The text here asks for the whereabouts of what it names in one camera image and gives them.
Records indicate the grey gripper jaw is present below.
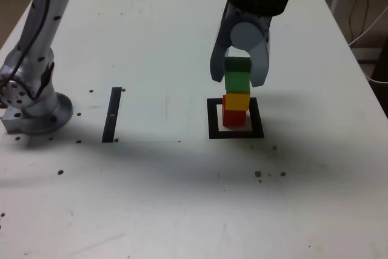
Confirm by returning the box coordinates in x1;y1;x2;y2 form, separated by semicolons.
230;21;272;88

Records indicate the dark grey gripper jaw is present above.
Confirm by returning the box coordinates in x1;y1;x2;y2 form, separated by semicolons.
209;0;238;84

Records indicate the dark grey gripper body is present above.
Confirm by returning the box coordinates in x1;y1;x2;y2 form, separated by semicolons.
230;6;273;38

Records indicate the green cube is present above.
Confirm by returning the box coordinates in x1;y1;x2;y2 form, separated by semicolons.
223;57;252;94

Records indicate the yellow cube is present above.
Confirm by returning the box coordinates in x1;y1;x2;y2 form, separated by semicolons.
225;91;251;112

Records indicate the red cube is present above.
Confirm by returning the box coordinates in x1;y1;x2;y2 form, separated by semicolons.
222;94;246;128

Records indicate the black tape square outline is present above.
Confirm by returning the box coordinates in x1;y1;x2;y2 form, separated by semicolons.
206;97;265;140

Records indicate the black tape strip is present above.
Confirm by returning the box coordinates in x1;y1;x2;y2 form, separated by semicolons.
101;87;122;144

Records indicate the white hanging cable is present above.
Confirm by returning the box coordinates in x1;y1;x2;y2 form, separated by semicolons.
347;7;388;47

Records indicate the white floor cable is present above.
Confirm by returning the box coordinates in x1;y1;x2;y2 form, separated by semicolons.
363;63;388;84

